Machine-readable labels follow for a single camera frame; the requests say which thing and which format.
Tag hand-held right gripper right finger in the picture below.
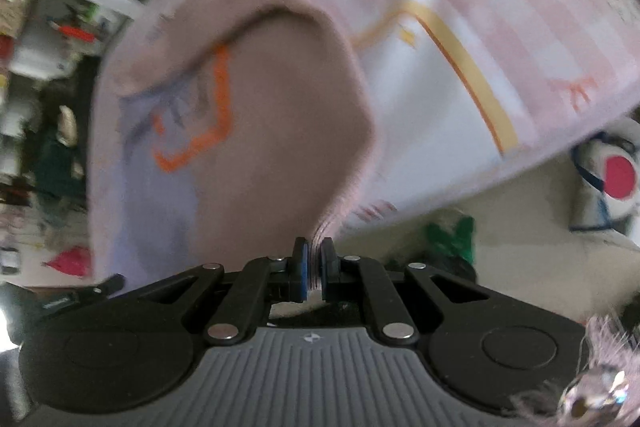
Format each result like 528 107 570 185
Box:
320 237 493 348

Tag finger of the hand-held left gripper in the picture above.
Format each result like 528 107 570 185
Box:
70 273 126 304

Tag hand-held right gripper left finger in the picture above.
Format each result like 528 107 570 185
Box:
120 237 309 348

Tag lavender and pink knit sweater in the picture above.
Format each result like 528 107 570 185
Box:
87 0 381 293

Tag pink triangular item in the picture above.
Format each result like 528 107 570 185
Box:
42 246 93 279

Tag green plastic bag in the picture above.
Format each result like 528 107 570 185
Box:
425 216 476 268

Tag fuzzy pink sleeve cuff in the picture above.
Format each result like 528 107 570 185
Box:
510 314 633 427

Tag white bag with red dot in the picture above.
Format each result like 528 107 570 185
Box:
569 119 640 240

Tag pink checked printed tablecloth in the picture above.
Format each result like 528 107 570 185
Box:
270 0 640 253

